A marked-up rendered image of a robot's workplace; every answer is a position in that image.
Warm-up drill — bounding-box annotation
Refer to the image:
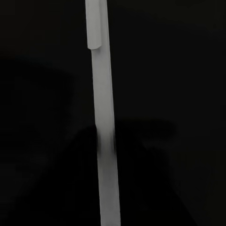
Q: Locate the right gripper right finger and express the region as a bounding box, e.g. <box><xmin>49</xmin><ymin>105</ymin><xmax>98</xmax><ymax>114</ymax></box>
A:
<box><xmin>118</xmin><ymin>123</ymin><xmax>198</xmax><ymax>226</ymax></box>

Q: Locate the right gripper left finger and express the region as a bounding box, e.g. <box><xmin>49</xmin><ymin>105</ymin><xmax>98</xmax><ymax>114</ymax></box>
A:
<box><xmin>0</xmin><ymin>125</ymin><xmax>96</xmax><ymax>226</ymax></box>

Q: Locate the pen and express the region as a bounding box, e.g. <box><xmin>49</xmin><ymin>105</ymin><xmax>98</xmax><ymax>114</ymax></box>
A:
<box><xmin>85</xmin><ymin>0</ymin><xmax>121</xmax><ymax>226</ymax></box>

